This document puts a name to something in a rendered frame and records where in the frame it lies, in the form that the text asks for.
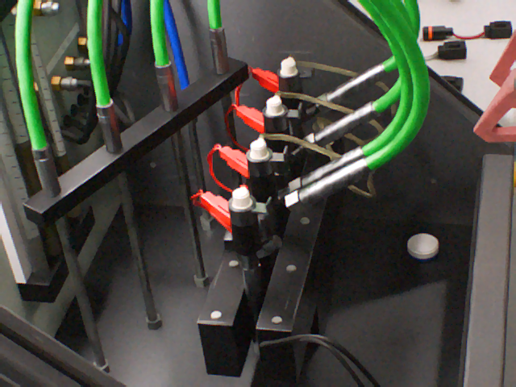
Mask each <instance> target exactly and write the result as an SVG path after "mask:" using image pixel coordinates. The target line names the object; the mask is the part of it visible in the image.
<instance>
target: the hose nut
mask: <svg viewBox="0 0 516 387"><path fill-rule="evenodd" d="M299 192H300V190H298V191H295V192H293V193H291V194H289V195H287V196H285V202H286V207H287V208H288V209H289V211H290V212H291V213H292V214H297V213H299V212H301V211H303V210H305V209H307V208H309V207H310V206H306V205H304V204H303V203H302V201H301V199H300V198H299Z"/></svg>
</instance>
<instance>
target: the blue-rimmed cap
mask: <svg viewBox="0 0 516 387"><path fill-rule="evenodd" d="M407 254H408V256H409V257H411V258H412V259H414V260H418V261H428V260H433V259H434V258H435V257H437V255H438V254H439V242H438V240H437V239H436V238H435V237H434V236H431V235H426V234H420V235H415V236H413V237H412V238H409V240H408V242H407Z"/></svg>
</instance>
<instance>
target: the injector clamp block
mask: <svg viewBox="0 0 516 387"><path fill-rule="evenodd" d="M331 148H332V151H333V152H335V153H337V154H339V155H344V154H345V152H344V138H343V136H342V137H341V138H339V139H337V140H335V141H334V143H333V144H331ZM330 162H331V160H330V157H329V156H328V155H326V154H323V153H321V152H313V153H311V154H310V153H309V152H308V155H307V158H306V163H305V167H304V169H303V172H302V176H304V175H306V174H308V173H310V172H311V171H314V170H315V169H317V168H321V167H322V166H324V165H326V164H328V163H330ZM345 189H346V188H345ZM345 189H341V190H340V191H338V192H336V193H333V194H332V195H330V196H328V197H327V198H325V199H322V200H321V201H320V202H316V203H314V204H312V205H310V207H309V208H307V209H305V210H303V211H301V212H299V213H297V214H292V213H291V212H290V214H289V219H288V222H287V225H286V228H285V233H284V236H283V239H282V246H281V247H280V248H279V253H278V256H277V261H276V263H275V267H274V269H273V271H272V276H271V278H270V281H269V284H268V287H267V281H266V273H265V266H264V257H263V258H260V259H259V262H260V267H261V274H262V278H261V282H262V289H263V295H264V303H263V305H262V309H261V312H260V317H259V319H258V323H257V326H256V333H257V339H258V346H259V352H260V362H261V370H262V376H263V380H265V381H280V382H289V383H298V380H299V377H300V373H301V370H302V363H303V360H304V356H305V353H306V347H307V345H311V346H321V345H319V344H315V343H312V342H301V343H297V344H292V345H289V346H279V347H275V348H271V347H270V346H266V347H260V343H261V342H263V341H266V340H275V339H284V338H287V337H290V336H295V335H307V334H312V335H324V331H325V327H326V324H327V316H328V313H329V309H330V305H331V299H332V294H333V291H334V278H333V266H332V254H331V244H332V240H333V237H334V233H335V227H336V223H337V219H338V216H339V210H340V207H341V202H342V199H343V196H344V193H345ZM198 331H199V336H200V340H201V345H202V354H203V358H205V362H206V371H207V374H208V375H215V376H223V377H241V374H242V371H243V366H244V363H245V360H246V357H247V354H248V349H249V347H251V342H252V340H253V338H252V328H251V323H250V322H249V316H248V305H247V299H246V293H245V287H244V281H243V277H242V270H241V261H239V260H238V259H237V256H236V250H228V249H225V248H224V249H223V253H222V255H221V258H220V261H219V263H218V267H217V269H216V271H215V274H214V279H213V281H212V283H211V286H210V290H209V292H208V294H207V297H206V302H205V304H203V307H202V311H201V313H200V315H199V318H198Z"/></svg>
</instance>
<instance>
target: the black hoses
mask: <svg viewBox="0 0 516 387"><path fill-rule="evenodd" d="M122 1H123V0H114V8H112V7H111V0H103V5H102V9H103V10H104V17H103V36H102V51H103V58H104V65H105V72H106V81H107V85H108V90H109V95H110V99H111V100H113V99H112V98H114V97H115V98H118V99H119V100H120V101H121V102H122V103H123V105H124V108H125V111H126V114H127V117H126V115H125V114H124V113H123V112H122V111H121V110H120V108H119V107H118V106H117V105H116V104H115V102H114V101H113V102H114V108H115V110H116V116H117V118H118V119H119V120H120V121H121V122H122V123H123V124H124V125H125V126H126V127H130V126H132V125H133V124H135V118H134V114H133V110H132V107H131V104H130V102H129V100H128V98H127V97H126V96H125V95H124V94H122V93H121V92H119V91H117V87H118V85H119V80H120V77H121V75H122V71H123V66H124V62H125V60H126V56H127V52H128V49H129V44H130V35H129V32H128V30H127V27H126V25H125V23H124V21H123V20H122V19H121V10H122ZM111 19H112V23H111ZM110 27H111V30H110ZM119 30H120V31H121V34H122V37H123V42H122V47H121V51H120V53H119V58H118V62H117V65H116V69H115V72H114V62H115V57H116V51H117V44H118V38H119ZM113 72H114V77H112V73H113ZM111 78H112V80H111ZM80 87H84V88H83V92H84V95H85V96H89V98H85V97H84V96H83V94H78V96H77V104H78V105H79V106H82V105H83V104H87V105H89V106H88V111H86V110H85V109H83V108H80V107H77V104H72V106H71V115H72V117H76V116H77V115H80V116H81V117H83V118H84V119H85V120H86V123H85V125H83V124H82V123H80V122H79V121H77V120H76V119H71V117H70V116H69V115H66V116H65V117H64V121H63V124H64V127H67V128H70V126H75V127H76V128H77V129H78V130H80V131H82V132H84V133H83V135H82V137H81V138H79V137H78V135H76V134H74V133H73V132H72V131H69V130H64V128H63V127H60V131H61V134H62V139H63V137H65V138H67V139H70V140H72V141H73V142H74V143H75V144H79V145H82V144H86V143H87V141H88V140H89V139H90V137H91V134H92V132H93V131H94V129H95V128H96V126H97V125H98V122H99V117H98V110H97V106H96V102H97V97H96V93H95V88H94V80H93V76H92V81H87V80H79V81H77V88H80Z"/></svg>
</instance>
